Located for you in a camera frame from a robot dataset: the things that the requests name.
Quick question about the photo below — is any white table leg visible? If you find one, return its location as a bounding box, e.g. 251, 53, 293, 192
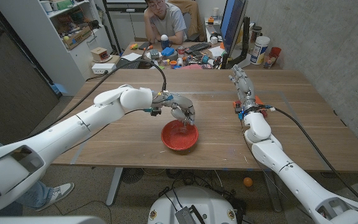
262, 170, 283, 213
106, 167, 124, 207

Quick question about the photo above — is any small wooden box device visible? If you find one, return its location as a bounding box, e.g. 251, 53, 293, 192
90, 47, 111, 63

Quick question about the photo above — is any white paper sheet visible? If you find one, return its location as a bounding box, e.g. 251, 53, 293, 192
121, 52, 142, 62

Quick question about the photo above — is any tan jacket on chair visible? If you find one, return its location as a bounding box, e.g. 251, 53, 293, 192
169, 0, 206, 43

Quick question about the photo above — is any black keyboard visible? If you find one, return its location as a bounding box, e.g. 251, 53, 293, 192
184, 42, 212, 54

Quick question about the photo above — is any cardboard box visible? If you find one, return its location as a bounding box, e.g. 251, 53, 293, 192
63, 25, 93, 50

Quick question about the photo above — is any seated person in grey t-shirt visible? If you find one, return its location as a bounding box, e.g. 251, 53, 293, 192
144, 0, 188, 45

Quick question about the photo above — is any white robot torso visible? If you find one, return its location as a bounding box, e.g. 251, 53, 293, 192
147, 185, 238, 224

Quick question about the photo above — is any computer monitor on black stand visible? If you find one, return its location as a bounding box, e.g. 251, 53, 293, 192
220, 0, 250, 70

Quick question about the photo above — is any white power box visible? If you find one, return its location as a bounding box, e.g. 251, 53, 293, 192
91, 63, 117, 75

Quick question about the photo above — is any red bowl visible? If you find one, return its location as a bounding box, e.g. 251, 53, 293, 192
160, 119, 200, 151

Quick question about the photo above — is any black laptop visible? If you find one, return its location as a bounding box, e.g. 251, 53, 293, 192
116, 46, 147, 70

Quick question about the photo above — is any blue bottle with white cap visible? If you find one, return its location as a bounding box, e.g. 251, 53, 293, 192
160, 34, 171, 50

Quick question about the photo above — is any white shelf unit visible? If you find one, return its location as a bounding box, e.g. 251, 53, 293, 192
0, 0, 113, 93

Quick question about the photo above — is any floor fan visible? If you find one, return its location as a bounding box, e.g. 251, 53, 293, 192
121, 167, 145, 185

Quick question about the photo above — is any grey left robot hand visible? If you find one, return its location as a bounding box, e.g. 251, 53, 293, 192
154, 91, 196, 126

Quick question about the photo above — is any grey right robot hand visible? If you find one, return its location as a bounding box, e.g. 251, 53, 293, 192
228, 64, 257, 111

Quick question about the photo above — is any standing person in jeans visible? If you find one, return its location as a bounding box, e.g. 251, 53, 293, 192
0, 126, 75, 217

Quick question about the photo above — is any white tub with label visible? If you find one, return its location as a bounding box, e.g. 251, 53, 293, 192
250, 35, 271, 65

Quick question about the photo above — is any dark jar with lid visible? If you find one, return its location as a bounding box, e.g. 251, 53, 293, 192
250, 26, 263, 44

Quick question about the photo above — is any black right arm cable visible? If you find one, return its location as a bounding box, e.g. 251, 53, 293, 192
272, 106, 358, 208

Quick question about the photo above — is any orange and red plastic toy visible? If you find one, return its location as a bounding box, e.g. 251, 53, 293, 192
232, 95, 269, 118

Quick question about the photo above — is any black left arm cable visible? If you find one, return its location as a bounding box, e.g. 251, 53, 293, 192
26, 58, 167, 141

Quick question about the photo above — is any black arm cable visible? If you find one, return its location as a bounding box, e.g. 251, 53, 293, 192
272, 106, 358, 208
26, 58, 167, 141

